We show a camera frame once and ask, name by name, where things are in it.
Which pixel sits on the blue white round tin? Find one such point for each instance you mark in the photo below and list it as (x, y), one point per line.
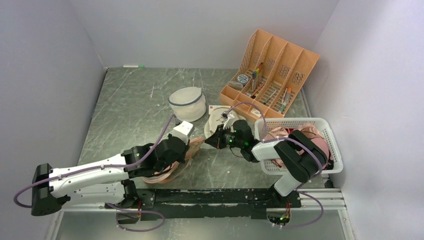
(243, 79)

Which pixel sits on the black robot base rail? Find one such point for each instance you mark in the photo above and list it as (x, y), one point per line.
(208, 203)

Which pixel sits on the white blue-trimmed mesh laundry bag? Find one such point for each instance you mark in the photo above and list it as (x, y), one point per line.
(188, 104)

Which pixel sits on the cream embroidered mesh laundry bag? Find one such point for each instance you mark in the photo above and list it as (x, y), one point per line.
(213, 121)

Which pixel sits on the orange plastic file organizer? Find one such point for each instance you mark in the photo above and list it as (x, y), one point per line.
(281, 64)

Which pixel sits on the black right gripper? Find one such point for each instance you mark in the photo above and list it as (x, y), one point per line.
(216, 140)

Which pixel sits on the pink satin bra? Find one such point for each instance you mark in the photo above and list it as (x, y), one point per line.
(282, 131)

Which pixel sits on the multicolour marker pen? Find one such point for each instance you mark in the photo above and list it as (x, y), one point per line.
(254, 79)

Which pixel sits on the tulip print mesh laundry bag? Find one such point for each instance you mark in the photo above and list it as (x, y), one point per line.
(177, 168)

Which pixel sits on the white plastic laundry basket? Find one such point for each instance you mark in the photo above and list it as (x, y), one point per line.
(322, 126)

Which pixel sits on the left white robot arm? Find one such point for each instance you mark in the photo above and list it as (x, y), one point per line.
(109, 180)

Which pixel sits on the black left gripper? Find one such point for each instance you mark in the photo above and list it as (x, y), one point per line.
(182, 157)

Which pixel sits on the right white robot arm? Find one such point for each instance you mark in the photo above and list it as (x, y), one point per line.
(303, 154)

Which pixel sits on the green white marker pen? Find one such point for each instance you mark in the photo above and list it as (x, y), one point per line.
(133, 66)

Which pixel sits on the dusty pink bra cup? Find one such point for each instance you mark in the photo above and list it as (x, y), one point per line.
(322, 144)

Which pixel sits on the small white red card box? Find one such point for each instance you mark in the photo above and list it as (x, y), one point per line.
(211, 108)

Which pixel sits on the orange capped pen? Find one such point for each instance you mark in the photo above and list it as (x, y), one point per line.
(287, 96)

